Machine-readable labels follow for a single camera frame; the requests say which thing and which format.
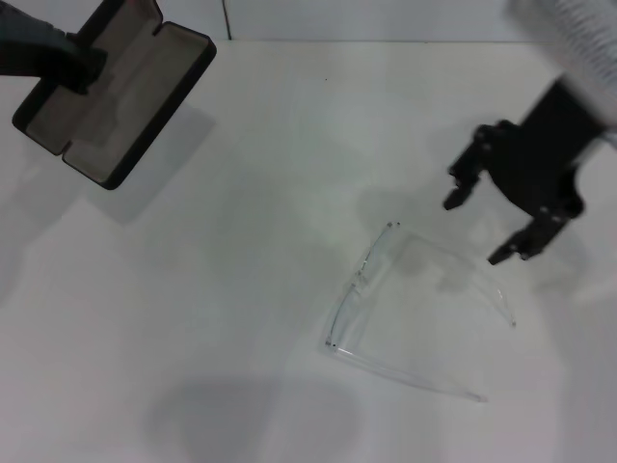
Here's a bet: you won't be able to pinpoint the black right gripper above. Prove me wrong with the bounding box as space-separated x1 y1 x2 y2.
443 79 604 266

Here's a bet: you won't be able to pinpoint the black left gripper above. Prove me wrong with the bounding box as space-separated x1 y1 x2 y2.
0 0 108 95

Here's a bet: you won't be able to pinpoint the black glasses case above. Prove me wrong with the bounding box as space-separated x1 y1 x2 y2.
12 0 217 192

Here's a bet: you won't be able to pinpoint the clear transparent glasses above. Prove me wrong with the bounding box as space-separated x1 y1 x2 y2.
317 220 520 404

